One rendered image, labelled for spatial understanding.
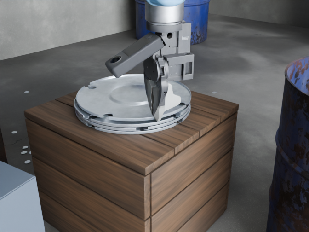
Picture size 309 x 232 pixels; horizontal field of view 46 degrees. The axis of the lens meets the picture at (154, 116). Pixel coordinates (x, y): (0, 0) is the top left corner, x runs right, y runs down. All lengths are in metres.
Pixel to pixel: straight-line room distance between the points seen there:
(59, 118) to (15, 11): 1.84
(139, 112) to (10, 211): 0.42
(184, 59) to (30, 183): 0.39
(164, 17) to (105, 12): 2.45
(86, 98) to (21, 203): 0.46
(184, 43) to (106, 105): 0.25
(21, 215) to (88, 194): 0.36
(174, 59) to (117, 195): 0.31
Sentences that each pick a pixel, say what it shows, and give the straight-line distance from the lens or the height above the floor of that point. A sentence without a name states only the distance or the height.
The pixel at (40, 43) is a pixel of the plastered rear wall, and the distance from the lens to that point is 2.80.
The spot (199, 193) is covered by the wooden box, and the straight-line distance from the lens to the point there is 0.93.
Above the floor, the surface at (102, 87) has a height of 0.38.
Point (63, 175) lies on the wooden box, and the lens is 0.93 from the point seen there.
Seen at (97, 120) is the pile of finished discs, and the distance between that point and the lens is 0.82.
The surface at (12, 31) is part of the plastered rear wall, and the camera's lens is 2.68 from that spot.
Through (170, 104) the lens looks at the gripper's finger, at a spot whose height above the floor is 0.42.
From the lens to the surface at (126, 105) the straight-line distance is 0.87.
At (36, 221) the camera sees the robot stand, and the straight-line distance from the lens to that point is 0.56.
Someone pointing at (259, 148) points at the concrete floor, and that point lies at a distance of 1.48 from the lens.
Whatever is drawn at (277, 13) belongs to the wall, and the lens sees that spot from 3.77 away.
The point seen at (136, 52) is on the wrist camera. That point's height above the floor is 0.54.
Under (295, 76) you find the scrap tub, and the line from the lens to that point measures 0.94.
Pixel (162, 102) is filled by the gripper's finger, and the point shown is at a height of 0.43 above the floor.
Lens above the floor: 0.74
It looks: 26 degrees down
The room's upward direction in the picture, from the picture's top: straight up
